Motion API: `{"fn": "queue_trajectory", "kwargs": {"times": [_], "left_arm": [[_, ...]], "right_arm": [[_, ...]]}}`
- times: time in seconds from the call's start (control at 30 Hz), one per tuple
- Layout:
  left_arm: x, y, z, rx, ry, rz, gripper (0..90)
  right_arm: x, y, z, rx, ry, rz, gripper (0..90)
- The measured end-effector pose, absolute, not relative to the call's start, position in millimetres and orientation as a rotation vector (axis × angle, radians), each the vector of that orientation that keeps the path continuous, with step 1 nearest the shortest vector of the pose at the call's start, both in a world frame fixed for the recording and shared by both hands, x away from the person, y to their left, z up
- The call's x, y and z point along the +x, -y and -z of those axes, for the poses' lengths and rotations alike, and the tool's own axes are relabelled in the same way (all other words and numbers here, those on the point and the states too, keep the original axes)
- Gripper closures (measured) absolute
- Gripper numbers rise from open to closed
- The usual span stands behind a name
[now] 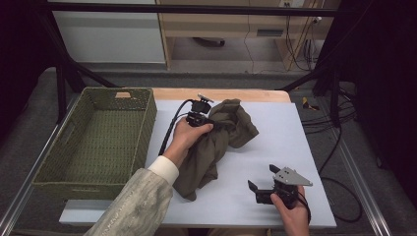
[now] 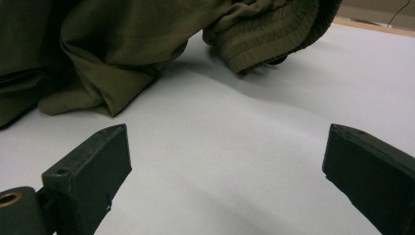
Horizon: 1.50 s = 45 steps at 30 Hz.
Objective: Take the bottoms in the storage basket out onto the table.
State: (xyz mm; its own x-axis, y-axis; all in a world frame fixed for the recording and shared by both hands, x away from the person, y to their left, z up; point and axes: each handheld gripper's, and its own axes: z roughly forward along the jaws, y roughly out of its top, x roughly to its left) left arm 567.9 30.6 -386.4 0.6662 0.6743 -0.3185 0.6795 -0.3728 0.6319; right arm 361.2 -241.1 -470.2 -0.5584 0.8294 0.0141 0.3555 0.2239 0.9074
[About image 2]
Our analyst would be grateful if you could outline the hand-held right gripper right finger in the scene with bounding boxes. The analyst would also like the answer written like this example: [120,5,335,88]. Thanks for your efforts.
[321,122,415,235]

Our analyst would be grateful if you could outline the olive green pants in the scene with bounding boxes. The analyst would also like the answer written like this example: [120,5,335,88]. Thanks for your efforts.
[0,0,343,130]

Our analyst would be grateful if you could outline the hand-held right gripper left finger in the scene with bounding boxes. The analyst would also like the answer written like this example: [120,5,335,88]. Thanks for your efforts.
[41,122,133,235]

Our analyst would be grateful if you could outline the thin black cable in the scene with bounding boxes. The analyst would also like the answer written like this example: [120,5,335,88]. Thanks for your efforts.
[387,0,413,28]

